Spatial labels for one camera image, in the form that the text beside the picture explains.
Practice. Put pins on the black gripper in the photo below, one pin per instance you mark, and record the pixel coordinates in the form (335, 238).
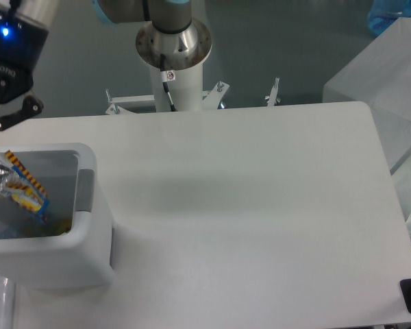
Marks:
(21, 43)

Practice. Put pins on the blue snack wrapper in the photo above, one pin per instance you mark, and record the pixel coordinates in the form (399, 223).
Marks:
(20, 186)

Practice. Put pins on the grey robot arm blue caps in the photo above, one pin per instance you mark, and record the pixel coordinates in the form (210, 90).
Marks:
(169, 17)

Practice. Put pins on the white trash can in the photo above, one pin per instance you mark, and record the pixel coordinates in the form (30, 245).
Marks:
(72, 246)

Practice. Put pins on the translucent plastic box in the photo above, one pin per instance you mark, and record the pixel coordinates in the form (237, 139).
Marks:
(380, 76)

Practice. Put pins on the blue plastic bag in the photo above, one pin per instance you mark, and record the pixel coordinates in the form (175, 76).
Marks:
(383, 14)

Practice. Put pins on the white base bracket left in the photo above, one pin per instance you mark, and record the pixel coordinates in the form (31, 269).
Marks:
(129, 104)

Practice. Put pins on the white base bracket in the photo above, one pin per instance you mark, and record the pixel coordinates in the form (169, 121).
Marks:
(213, 99)
(129, 104)

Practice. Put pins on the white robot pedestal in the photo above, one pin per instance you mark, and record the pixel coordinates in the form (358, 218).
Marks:
(175, 63)

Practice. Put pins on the white base bracket right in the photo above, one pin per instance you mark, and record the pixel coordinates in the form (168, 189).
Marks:
(213, 99)

